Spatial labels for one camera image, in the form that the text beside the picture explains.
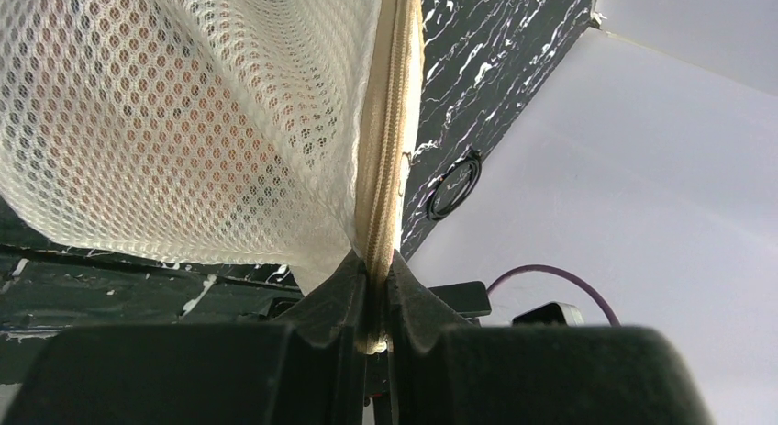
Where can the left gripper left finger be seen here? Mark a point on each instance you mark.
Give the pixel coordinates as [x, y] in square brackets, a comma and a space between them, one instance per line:
[306, 366]

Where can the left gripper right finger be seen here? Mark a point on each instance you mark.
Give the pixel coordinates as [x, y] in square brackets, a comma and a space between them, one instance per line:
[446, 370]

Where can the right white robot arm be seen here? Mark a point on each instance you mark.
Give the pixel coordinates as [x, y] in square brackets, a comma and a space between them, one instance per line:
[470, 300]

